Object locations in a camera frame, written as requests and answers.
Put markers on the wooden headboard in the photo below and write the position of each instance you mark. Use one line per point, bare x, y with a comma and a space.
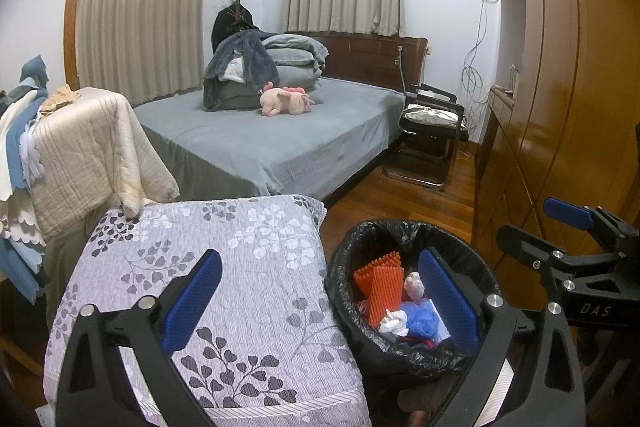
365, 57

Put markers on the dark grey fluffy blanket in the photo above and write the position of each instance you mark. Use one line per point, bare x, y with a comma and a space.
250, 52

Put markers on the wooden wardrobe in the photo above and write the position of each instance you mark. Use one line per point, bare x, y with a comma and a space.
575, 82

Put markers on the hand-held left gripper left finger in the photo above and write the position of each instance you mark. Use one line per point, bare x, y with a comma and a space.
192, 302

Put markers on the grey pillow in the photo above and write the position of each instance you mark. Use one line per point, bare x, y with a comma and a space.
300, 77

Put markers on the blue white scalloped cloth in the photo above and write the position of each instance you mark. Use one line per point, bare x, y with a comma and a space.
15, 187

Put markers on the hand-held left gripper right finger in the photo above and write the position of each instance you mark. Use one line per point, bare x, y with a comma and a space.
447, 302

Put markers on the blue plastic bag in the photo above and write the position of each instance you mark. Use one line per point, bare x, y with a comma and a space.
420, 317

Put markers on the pinkish white tissue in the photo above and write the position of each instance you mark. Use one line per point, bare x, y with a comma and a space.
395, 319

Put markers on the teal blue cloth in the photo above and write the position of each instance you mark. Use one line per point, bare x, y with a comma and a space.
35, 72

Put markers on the tan crumpled cloth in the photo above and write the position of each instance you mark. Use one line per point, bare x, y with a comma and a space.
60, 97

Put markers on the pink plush toy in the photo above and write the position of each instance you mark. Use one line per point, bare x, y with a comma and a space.
285, 99

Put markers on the small orange mat piece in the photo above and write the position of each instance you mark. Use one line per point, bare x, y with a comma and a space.
372, 269

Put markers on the black metal chair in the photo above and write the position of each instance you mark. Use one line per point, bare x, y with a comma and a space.
440, 93

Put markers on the grey folded duvet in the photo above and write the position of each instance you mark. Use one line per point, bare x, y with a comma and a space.
295, 47

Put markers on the olive grey folded blanket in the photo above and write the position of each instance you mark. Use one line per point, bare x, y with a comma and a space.
240, 96

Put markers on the wide beige curtain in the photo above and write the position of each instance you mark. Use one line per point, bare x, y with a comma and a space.
140, 17

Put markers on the purple floral quilt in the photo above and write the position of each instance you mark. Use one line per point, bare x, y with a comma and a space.
250, 257

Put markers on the orange spiky mat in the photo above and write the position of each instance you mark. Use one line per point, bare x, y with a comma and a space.
385, 302

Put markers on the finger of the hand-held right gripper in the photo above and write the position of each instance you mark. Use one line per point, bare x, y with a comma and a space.
567, 213
525, 247

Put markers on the black-bagged waste bin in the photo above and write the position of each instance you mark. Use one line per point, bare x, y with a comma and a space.
360, 347

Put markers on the chair cushion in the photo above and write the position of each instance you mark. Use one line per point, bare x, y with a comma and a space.
432, 114

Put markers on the beige quilt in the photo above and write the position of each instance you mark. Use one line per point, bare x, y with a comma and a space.
80, 157

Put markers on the grey bed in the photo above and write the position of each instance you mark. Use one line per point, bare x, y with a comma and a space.
250, 142

